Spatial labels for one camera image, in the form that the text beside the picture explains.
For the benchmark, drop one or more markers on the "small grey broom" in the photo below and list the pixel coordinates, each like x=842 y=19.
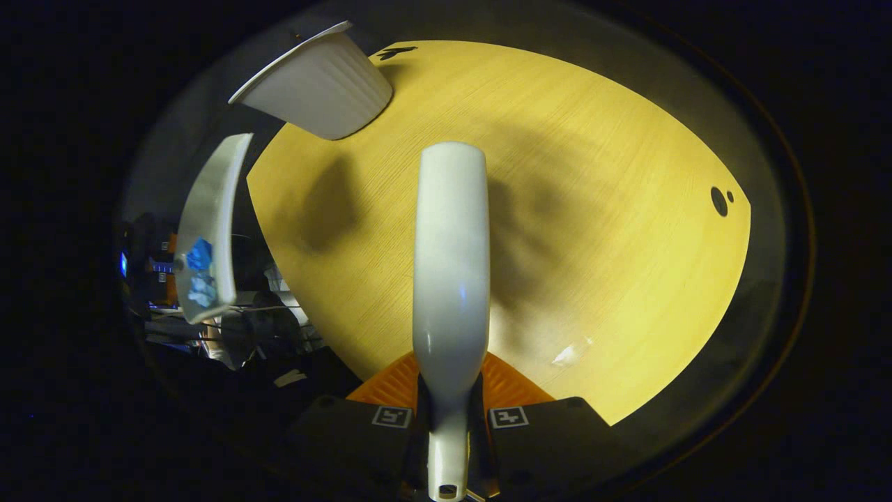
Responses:
x=449 y=265

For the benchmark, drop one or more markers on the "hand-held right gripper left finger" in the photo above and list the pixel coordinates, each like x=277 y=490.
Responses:
x=348 y=446

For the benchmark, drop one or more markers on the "dark equipment with blue lights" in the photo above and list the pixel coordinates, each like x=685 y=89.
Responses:
x=150 y=265

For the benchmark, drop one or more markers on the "white ribbed garbage bin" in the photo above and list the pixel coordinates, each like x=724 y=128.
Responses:
x=320 y=90

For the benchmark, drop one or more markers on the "grey plastic dustpan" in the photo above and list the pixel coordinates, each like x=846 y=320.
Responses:
x=209 y=202

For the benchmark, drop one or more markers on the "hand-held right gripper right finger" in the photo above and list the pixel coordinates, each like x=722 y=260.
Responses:
x=550 y=446

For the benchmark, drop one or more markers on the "wooden desktop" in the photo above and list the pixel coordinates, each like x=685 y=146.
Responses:
x=613 y=209

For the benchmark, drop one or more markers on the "light blue paper scrap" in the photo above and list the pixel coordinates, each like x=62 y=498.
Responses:
x=202 y=290

